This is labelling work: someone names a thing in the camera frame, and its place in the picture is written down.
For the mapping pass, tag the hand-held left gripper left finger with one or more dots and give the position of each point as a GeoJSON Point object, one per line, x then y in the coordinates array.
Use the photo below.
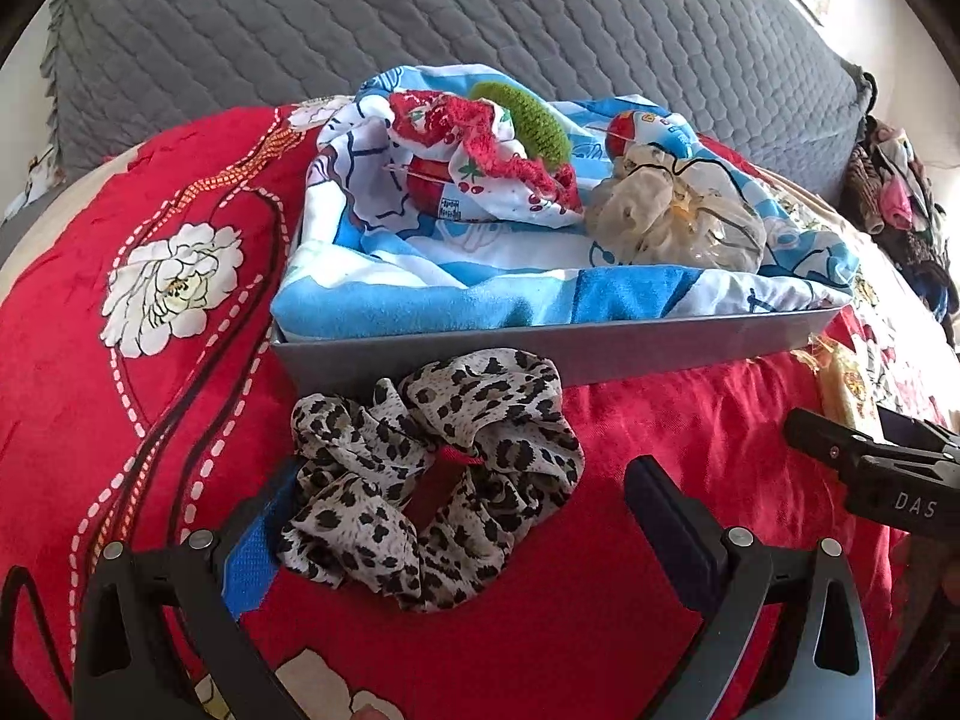
{"type": "Point", "coordinates": [251, 566]}

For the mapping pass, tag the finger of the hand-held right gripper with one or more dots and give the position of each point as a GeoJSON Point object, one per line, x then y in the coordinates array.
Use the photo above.
{"type": "Point", "coordinates": [919, 436]}
{"type": "Point", "coordinates": [825, 439]}

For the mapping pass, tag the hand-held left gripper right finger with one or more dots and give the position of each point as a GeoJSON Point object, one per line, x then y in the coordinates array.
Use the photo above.
{"type": "Point", "coordinates": [667, 529]}

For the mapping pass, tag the yellow snack cake packet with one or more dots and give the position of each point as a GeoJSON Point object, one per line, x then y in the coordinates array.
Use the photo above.
{"type": "Point", "coordinates": [847, 386]}

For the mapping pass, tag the grey rectangular tray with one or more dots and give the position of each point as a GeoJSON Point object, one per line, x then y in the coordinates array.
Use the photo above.
{"type": "Point", "coordinates": [637, 356]}

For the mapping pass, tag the leopard print scrunchie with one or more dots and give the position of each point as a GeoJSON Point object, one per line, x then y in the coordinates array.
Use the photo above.
{"type": "Point", "coordinates": [480, 420]}

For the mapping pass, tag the beige sheer scrunchie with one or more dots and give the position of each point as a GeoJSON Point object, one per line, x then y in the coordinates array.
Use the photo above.
{"type": "Point", "coordinates": [660, 225]}

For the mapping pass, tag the egg-shaped toy pack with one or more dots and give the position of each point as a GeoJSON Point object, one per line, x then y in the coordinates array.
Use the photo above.
{"type": "Point", "coordinates": [645, 131]}
{"type": "Point", "coordinates": [436, 187]}

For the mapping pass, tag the cherry print scrunchie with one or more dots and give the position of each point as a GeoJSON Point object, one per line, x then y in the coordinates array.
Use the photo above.
{"type": "Point", "coordinates": [487, 187]}

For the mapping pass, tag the green fuzzy scrunchie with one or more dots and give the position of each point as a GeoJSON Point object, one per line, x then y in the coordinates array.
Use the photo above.
{"type": "Point", "coordinates": [540, 120]}

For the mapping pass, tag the red floral blanket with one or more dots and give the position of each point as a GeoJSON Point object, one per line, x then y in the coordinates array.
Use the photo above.
{"type": "Point", "coordinates": [150, 405]}

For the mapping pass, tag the pile of clothes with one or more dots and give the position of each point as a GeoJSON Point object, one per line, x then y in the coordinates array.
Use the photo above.
{"type": "Point", "coordinates": [900, 195]}

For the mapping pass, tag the blue striped cartoon towel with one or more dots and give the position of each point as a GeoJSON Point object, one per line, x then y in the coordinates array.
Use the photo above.
{"type": "Point", "coordinates": [450, 292]}

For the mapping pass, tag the beige bed sheet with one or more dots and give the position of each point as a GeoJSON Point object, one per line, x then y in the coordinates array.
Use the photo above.
{"type": "Point", "coordinates": [82, 180]}

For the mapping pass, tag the grey quilted cover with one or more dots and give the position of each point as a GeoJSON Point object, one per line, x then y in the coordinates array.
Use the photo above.
{"type": "Point", "coordinates": [375, 7]}

